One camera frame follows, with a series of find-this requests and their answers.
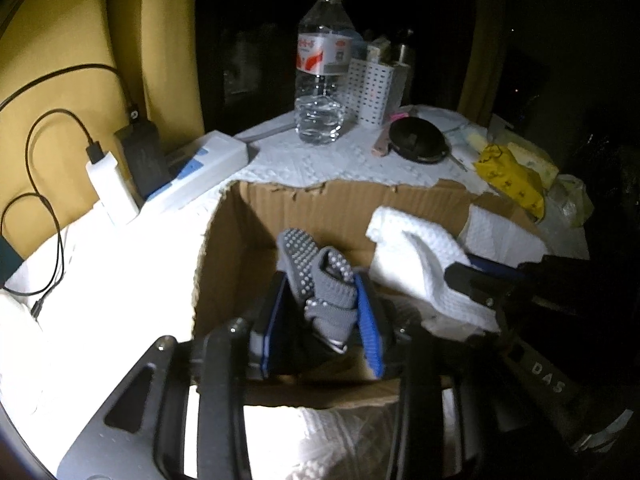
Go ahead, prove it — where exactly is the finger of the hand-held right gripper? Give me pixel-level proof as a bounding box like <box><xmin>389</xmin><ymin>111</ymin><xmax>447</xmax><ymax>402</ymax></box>
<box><xmin>469</xmin><ymin>254</ymin><xmax>592</xmax><ymax>287</ymax></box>
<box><xmin>444</xmin><ymin>262</ymin><xmax>507</xmax><ymax>309</ymax></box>

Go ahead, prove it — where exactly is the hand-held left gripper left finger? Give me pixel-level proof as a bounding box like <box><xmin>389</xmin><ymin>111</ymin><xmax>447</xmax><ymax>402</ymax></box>
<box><xmin>57</xmin><ymin>270</ymin><xmax>291</xmax><ymax>480</ymax></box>

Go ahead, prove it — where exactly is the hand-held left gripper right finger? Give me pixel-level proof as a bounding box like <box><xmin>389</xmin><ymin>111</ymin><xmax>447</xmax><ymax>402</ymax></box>
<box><xmin>356</xmin><ymin>275</ymin><xmax>481</xmax><ymax>480</ymax></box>

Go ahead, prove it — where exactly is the grey dotted sock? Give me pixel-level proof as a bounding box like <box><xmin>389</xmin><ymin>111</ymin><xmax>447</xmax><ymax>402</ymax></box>
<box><xmin>277</xmin><ymin>228</ymin><xmax>360</xmax><ymax>356</ymax></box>

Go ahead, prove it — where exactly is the white waffle towel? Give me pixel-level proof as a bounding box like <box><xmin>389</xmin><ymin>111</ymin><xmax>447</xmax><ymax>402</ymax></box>
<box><xmin>365</xmin><ymin>204</ymin><xmax>548</xmax><ymax>335</ymax></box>

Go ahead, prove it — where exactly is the brown cardboard box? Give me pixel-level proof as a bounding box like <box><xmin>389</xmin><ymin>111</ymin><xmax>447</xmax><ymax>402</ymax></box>
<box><xmin>191</xmin><ymin>177</ymin><xmax>543</xmax><ymax>408</ymax></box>

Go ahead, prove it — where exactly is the yellow printed tissue packet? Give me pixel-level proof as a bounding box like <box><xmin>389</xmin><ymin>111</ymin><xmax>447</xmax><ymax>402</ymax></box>
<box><xmin>474</xmin><ymin>142</ymin><xmax>546</xmax><ymax>218</ymax></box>

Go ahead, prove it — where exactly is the clear bag of tissues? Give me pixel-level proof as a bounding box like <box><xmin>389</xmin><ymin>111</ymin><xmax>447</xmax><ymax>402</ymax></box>
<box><xmin>542</xmin><ymin>174</ymin><xmax>596</xmax><ymax>231</ymax></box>

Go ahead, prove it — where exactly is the pale yellow tissue pack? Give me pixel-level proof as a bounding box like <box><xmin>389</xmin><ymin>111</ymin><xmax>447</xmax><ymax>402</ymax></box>
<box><xmin>507</xmin><ymin>141</ymin><xmax>560</xmax><ymax>186</ymax></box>

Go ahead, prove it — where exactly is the black round lid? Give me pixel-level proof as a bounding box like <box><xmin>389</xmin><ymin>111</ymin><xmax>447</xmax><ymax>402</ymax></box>
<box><xmin>389</xmin><ymin>117</ymin><xmax>452</xmax><ymax>164</ymax></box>

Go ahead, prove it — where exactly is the white textured tablecloth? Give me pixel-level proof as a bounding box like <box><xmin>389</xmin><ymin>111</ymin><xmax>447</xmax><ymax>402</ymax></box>
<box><xmin>0</xmin><ymin>105</ymin><xmax>591</xmax><ymax>480</ymax></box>

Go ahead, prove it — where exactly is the small pink item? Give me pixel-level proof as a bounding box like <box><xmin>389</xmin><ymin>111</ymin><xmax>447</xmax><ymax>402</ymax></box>
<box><xmin>372</xmin><ymin>127</ymin><xmax>393</xmax><ymax>157</ymax></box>

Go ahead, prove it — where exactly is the narrow yellow curtain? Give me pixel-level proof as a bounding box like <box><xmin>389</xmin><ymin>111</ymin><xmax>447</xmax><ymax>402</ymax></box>
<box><xmin>457</xmin><ymin>10</ymin><xmax>506</xmax><ymax>123</ymax></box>

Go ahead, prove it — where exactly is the white power strip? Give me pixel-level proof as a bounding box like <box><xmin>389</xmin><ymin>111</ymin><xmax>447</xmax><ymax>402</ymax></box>
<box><xmin>145</xmin><ymin>130</ymin><xmax>249</xmax><ymax>211</ymax></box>

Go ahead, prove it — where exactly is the white perforated container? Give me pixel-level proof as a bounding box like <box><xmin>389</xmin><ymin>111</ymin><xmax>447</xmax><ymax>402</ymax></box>
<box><xmin>345</xmin><ymin>57</ymin><xmax>405</xmax><ymax>128</ymax></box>

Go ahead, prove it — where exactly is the white charger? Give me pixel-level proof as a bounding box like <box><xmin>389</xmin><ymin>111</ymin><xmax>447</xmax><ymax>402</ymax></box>
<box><xmin>85</xmin><ymin>152</ymin><xmax>140</xmax><ymax>226</ymax></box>

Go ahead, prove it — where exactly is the black power adapter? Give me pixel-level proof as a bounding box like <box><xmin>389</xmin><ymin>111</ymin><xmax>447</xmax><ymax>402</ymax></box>
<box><xmin>114</xmin><ymin>120</ymin><xmax>173</xmax><ymax>198</ymax></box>

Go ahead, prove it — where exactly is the metal thermos flask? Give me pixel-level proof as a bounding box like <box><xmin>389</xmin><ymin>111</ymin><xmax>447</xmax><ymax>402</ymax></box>
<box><xmin>392</xmin><ymin>29</ymin><xmax>416</xmax><ymax>68</ymax></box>

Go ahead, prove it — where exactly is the clear plastic water bottle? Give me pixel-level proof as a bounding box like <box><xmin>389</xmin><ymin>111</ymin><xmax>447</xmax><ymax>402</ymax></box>
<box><xmin>295</xmin><ymin>0</ymin><xmax>357</xmax><ymax>145</ymax></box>

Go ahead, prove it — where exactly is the dark teal object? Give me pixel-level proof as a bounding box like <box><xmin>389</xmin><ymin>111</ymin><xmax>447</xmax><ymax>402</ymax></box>
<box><xmin>0</xmin><ymin>232</ymin><xmax>23</xmax><ymax>288</ymax></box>

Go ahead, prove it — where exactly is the wide yellow curtain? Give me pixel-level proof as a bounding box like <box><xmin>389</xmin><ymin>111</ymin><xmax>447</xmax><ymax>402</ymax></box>
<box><xmin>0</xmin><ymin>0</ymin><xmax>206</xmax><ymax>241</ymax></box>

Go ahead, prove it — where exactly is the black charger cable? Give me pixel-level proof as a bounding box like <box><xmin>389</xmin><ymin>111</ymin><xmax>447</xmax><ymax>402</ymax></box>
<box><xmin>0</xmin><ymin>108</ymin><xmax>106</xmax><ymax>318</ymax></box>

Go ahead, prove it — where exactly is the black adapter cable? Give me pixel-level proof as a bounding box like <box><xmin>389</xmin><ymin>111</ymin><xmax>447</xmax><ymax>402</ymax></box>
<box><xmin>0</xmin><ymin>63</ymin><xmax>141</xmax><ymax>123</ymax></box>

